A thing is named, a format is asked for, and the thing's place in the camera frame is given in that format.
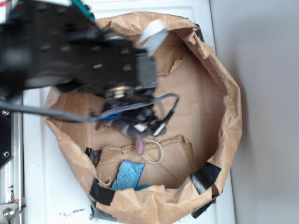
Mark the white rubber band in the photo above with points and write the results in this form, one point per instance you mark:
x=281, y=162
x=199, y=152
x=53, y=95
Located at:
x=153, y=153

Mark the blue textured sponge piece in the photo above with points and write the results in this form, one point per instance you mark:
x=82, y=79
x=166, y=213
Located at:
x=128, y=176

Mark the crumpled brown paper bag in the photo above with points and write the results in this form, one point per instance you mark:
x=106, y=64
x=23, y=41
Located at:
x=201, y=140

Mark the aluminium frame rail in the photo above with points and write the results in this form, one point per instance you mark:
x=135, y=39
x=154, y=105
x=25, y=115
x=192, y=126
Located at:
x=12, y=196

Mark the grey plush elephant toy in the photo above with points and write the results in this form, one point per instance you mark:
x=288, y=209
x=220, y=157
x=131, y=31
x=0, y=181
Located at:
x=140, y=138

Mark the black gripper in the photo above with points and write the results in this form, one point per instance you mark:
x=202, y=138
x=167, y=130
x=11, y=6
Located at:
x=138, y=119

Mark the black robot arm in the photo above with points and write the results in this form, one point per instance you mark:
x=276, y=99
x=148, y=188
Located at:
x=45, y=44

